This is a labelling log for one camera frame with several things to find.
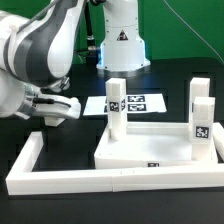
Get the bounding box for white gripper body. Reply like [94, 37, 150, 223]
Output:
[32, 94, 81, 119]

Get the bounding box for AprilTag marker sheet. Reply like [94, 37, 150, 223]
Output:
[83, 93, 167, 116]

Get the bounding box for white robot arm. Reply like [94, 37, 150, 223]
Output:
[0, 0, 150, 119]

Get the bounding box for black cables on table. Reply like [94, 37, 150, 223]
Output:
[71, 48, 90, 65]

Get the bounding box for white U-shaped frame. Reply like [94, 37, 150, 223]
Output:
[6, 122, 224, 195]

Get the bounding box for white desk top tray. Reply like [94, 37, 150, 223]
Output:
[94, 122, 218, 169]

